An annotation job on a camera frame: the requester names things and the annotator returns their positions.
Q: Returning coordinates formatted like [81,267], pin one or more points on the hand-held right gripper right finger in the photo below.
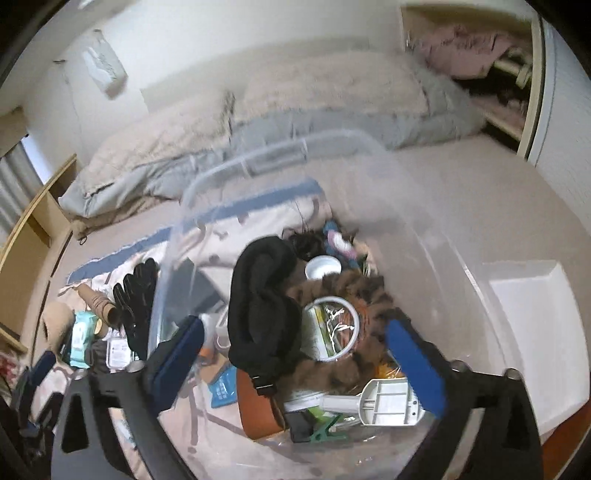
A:
[415,364]

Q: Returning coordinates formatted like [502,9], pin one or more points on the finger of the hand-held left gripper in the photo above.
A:
[39,374]

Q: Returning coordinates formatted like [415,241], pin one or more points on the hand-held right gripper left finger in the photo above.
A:
[178,355]

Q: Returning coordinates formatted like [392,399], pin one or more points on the brown furry headband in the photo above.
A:
[351,286]

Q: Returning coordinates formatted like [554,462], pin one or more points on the black padded cloth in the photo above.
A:
[263,300]

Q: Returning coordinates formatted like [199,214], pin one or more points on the green plastic clip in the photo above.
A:
[323,434]

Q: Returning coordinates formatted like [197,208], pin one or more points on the clear plastic storage bin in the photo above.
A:
[438,207]

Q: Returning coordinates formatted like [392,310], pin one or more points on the white plastic scoop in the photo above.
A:
[388,401]

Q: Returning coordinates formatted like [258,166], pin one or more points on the beige fluffy slipper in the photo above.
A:
[55,323]

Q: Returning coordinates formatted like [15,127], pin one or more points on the blue wet wipes pack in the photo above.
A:
[83,339]

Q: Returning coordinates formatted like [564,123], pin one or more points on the blue packet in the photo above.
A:
[224,387]

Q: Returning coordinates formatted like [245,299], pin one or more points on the clear box with label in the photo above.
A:
[120,355]

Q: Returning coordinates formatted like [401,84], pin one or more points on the dark fuzzy pouch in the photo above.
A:
[98,357]

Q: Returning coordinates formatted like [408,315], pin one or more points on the dark grey flat box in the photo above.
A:
[198,290]

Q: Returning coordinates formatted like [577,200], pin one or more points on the black gloves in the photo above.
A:
[138,295]

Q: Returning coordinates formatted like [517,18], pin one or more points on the cardboard tube with twine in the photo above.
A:
[99,304]

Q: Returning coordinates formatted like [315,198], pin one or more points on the brown leather piece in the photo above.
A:
[258,410]

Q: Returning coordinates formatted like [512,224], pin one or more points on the green plastic pack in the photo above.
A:
[321,332]

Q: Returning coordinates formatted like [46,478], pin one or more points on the printed bed sheet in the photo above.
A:
[106,270]

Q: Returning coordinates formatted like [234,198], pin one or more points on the white bedside table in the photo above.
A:
[545,346]

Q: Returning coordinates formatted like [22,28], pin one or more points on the wooden shelf unit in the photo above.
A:
[27,240]

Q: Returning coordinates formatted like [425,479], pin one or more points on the black hair scrunchie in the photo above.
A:
[307,244]

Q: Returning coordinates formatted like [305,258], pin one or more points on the grey-blue duvet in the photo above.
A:
[161,177]

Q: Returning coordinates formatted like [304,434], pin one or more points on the grey curtain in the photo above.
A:
[14,184]

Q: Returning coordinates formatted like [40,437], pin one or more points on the beige quilted pillow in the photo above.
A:
[152,138]
[323,87]

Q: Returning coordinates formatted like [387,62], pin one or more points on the pile of pink clothes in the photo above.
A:
[461,50]

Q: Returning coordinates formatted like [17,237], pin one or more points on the wall closet alcove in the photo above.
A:
[508,101]

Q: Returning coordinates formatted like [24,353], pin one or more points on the white wall pouch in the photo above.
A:
[104,64]

